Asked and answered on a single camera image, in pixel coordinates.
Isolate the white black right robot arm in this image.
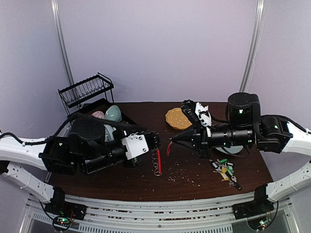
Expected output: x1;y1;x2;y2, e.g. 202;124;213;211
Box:
171;92;311;219

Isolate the left aluminium frame post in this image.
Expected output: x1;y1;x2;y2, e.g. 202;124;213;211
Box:
51;0;74;85

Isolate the light blue flower plate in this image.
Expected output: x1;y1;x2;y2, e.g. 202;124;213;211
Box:
215;146;243;154

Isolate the green ceramic bowl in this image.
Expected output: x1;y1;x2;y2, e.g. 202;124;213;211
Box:
104;105;122;122

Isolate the pink patterned bowl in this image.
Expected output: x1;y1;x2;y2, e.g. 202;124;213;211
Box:
91;111;105;119

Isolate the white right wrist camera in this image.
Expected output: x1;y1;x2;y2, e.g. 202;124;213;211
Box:
181;100;212;127

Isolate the aluminium frame post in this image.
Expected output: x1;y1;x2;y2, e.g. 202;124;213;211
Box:
239;0;266;92
51;0;74;85

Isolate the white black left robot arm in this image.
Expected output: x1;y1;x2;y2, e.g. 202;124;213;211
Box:
0;112;161;220

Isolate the black wire dish rack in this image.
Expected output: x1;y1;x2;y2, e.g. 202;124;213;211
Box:
57;72;141;132

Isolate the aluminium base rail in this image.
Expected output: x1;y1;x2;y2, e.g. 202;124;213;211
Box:
17;192;303;233

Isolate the red handled key ring holder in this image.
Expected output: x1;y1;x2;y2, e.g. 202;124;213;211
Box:
152;149;162;176

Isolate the right aluminium frame post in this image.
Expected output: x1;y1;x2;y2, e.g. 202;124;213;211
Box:
239;0;266;92

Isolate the yellow key tag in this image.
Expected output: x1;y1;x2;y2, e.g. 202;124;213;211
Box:
220;168;229;181

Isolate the green key tag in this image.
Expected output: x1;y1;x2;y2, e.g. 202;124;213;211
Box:
217;159;228;164

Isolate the light blue bowl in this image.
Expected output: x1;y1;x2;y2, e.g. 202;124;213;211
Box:
104;124;116;142

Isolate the yellow dotted plate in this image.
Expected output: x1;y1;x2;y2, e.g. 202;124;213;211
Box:
165;108;192;130

